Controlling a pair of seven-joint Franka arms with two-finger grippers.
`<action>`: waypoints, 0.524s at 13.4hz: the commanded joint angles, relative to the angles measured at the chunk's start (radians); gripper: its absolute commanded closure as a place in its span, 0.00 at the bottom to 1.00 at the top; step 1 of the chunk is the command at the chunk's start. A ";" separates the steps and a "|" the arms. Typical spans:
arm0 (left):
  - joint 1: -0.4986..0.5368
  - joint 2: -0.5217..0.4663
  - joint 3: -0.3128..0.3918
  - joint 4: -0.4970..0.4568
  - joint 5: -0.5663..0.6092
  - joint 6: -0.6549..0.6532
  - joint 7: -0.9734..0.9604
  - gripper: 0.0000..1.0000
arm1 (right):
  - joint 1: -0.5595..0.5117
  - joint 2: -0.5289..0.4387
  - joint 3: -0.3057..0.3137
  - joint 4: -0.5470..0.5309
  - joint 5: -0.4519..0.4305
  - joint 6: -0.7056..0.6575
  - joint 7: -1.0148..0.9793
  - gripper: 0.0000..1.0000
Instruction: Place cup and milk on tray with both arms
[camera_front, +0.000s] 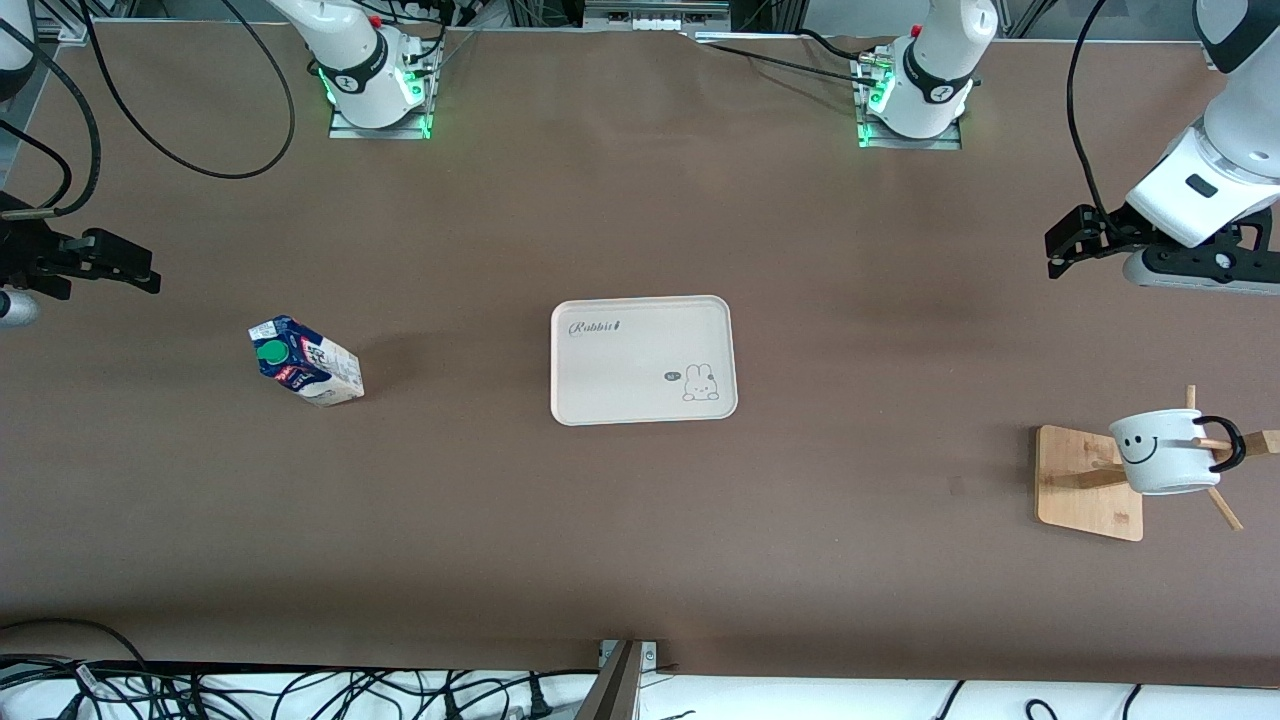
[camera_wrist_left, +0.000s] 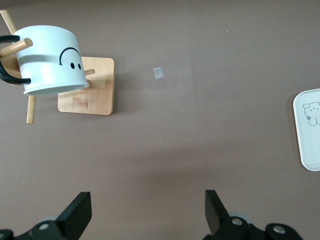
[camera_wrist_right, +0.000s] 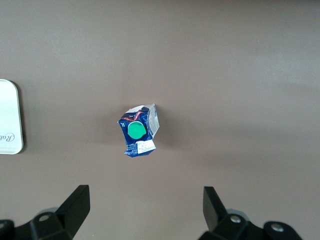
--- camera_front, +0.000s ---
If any blue white milk carton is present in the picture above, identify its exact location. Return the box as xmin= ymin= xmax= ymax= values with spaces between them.
xmin=248 ymin=315 xmax=365 ymax=408

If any white smiley face cup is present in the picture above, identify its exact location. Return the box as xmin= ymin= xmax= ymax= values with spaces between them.
xmin=1108 ymin=408 xmax=1249 ymax=497

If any wooden cup stand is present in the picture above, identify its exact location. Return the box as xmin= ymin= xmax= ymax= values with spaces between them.
xmin=1035 ymin=385 xmax=1280 ymax=543

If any cream rabbit print tray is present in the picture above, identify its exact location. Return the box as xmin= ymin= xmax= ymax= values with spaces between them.
xmin=550 ymin=295 xmax=739 ymax=428

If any grey rack equipment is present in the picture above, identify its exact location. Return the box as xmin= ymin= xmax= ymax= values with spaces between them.
xmin=582 ymin=0 xmax=733 ymax=31

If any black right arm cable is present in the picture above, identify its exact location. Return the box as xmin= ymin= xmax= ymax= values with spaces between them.
xmin=0 ymin=0 xmax=298 ymax=217

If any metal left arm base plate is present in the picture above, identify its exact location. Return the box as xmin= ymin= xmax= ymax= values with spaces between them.
xmin=853 ymin=55 xmax=964 ymax=152

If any aluminium frame rail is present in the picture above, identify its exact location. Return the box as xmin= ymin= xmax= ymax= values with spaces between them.
xmin=0 ymin=0 xmax=93 ymax=47

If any black base power cable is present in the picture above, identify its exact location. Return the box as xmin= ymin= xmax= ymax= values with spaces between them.
xmin=688 ymin=27 xmax=893 ymax=89

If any black floor cable tangle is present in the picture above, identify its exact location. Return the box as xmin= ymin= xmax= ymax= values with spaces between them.
xmin=0 ymin=655 xmax=601 ymax=720

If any aluminium profile post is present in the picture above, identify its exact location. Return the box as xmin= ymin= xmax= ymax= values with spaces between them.
xmin=575 ymin=638 xmax=661 ymax=720

